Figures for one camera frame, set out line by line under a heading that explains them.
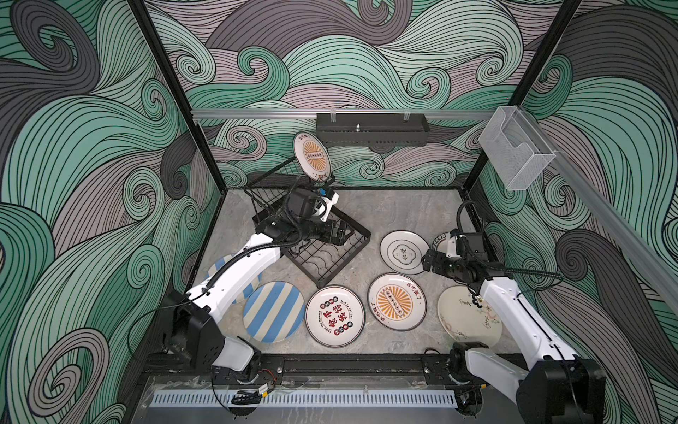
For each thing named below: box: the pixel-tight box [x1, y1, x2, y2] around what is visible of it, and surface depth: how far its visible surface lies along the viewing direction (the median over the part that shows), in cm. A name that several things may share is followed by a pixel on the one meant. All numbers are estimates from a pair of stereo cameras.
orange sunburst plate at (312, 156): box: [293, 131, 333, 182], surface depth 95 cm
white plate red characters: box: [304, 285, 367, 349], surface depth 85 cm
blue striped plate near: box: [242, 280, 306, 344], surface depth 85 cm
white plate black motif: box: [379, 229, 430, 276], surface depth 100 cm
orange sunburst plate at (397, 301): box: [367, 272, 428, 333], surface depth 87 cm
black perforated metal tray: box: [316, 109, 430, 147], surface depth 97 cm
